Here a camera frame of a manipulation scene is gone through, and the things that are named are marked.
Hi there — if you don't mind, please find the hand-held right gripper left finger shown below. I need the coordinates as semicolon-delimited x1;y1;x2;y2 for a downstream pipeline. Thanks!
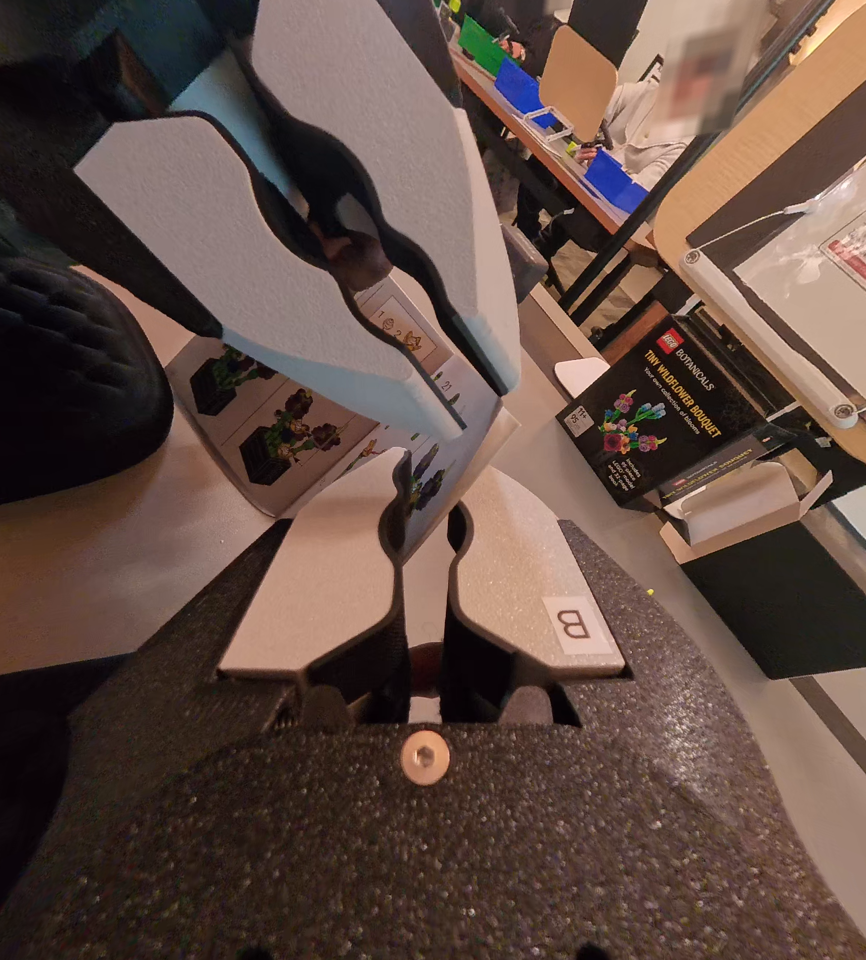
215;446;413;710

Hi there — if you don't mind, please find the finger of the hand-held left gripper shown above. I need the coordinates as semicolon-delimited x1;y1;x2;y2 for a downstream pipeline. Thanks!
73;111;471;445
240;0;524;396

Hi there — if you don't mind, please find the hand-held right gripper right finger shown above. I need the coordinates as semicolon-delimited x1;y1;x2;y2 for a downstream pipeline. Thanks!
444;468;629;684

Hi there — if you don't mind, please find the lego instruction booklet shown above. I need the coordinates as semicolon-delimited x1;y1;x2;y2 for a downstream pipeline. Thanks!
166;270;521;541

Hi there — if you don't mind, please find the black lego set box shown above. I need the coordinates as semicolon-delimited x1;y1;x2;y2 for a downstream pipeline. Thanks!
555;315;801;511

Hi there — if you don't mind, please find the person's left hand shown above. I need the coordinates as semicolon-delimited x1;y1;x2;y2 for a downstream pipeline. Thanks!
311;219;394;291

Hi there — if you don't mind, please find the green plastic bin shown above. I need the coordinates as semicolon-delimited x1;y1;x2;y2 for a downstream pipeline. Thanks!
459;15;506;76

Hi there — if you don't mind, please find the blue plastic bin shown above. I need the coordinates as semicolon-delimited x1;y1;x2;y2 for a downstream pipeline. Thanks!
583;150;651;215
494;56;544;115

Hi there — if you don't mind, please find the plain wooden board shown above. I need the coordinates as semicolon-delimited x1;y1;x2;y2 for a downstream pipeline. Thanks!
538;24;619;144

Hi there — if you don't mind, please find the black foam pad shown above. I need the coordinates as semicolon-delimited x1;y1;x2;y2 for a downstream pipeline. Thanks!
0;180;176;516

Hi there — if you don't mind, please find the long wooden table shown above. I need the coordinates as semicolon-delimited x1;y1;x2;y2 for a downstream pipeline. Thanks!
451;41;662;252

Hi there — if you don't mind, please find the open black cardboard box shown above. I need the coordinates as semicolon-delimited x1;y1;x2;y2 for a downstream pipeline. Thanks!
658;450;866;680

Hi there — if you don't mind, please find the wooden board with black panel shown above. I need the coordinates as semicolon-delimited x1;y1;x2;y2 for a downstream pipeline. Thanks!
654;0;866;511

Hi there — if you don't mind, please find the laminated instruction sheet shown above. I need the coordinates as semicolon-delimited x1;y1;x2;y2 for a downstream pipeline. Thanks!
733;142;866;331

